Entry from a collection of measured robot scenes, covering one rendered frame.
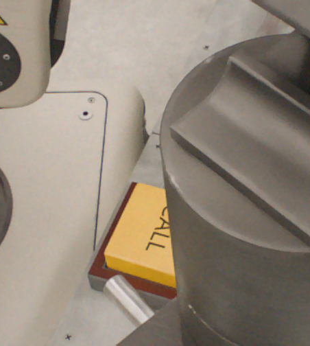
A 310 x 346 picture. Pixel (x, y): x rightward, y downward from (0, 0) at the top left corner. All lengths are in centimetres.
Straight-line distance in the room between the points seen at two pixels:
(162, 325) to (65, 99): 111
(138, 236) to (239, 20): 25
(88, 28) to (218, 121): 173
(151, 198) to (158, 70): 125
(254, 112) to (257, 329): 5
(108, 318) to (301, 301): 36
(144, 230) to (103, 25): 140
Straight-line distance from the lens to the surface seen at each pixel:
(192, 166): 16
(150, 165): 58
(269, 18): 55
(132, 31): 186
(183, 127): 16
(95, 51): 182
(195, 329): 20
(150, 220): 51
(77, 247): 117
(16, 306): 114
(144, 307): 37
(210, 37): 67
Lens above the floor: 126
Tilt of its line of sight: 53 degrees down
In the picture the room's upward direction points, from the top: 6 degrees counter-clockwise
